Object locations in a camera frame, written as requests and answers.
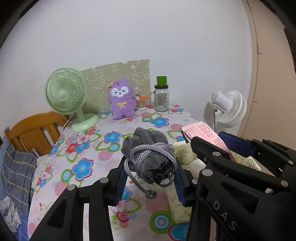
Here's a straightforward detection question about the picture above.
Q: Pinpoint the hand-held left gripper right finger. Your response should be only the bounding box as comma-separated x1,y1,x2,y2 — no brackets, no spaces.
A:
173,167,199,208

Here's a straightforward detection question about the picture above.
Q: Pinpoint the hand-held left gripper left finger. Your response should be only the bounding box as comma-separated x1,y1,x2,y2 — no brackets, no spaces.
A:
27,160,127,241

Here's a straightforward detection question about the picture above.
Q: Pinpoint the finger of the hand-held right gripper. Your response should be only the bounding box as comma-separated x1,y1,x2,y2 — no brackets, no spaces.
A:
218,131,296,172
190,136,284,198

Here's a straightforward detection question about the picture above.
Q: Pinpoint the pink packet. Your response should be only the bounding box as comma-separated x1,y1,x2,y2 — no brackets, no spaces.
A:
181,121,241,163

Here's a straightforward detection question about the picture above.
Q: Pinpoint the yellow-green patterned storage box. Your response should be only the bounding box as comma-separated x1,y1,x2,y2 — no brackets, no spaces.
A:
166,141,263,223

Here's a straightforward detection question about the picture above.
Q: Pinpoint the grey drawstring pouch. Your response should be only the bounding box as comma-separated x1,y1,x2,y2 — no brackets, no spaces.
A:
121,127,178,200

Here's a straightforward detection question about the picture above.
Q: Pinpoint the white fan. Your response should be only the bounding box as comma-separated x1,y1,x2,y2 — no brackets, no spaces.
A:
203,90,248,134

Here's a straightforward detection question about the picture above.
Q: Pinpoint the floral tablecloth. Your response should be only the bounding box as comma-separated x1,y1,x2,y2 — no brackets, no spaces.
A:
27,105,202,241

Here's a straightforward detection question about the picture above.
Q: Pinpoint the glass jar mug green lid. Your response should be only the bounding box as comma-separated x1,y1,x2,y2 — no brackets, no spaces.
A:
151,76,171,113

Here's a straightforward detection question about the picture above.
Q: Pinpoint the white bedding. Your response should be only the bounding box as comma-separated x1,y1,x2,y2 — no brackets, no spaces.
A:
30,154,50,193

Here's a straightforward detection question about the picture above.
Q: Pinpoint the small cup with orange lid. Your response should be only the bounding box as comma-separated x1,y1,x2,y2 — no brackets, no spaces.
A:
135,94,149,111

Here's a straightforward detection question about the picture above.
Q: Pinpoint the purple plush toy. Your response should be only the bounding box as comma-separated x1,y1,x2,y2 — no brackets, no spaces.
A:
107,78,137,120

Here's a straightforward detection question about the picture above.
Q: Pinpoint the grey plaid pillow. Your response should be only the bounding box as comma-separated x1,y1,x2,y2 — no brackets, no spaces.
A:
0,144,39,216

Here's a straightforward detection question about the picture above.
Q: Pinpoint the green desk fan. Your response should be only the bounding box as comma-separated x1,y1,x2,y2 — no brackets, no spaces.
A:
44,67,100,132

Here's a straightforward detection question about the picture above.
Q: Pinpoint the green patterned board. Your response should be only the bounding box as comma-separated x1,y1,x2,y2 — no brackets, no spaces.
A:
80,60,150,114

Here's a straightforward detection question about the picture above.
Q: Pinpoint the crumpled white cloth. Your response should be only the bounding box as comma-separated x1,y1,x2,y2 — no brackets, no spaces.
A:
0,197,22,232

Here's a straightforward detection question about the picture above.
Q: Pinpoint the white fan cable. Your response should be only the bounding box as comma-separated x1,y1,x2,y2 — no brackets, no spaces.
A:
60,113,75,133

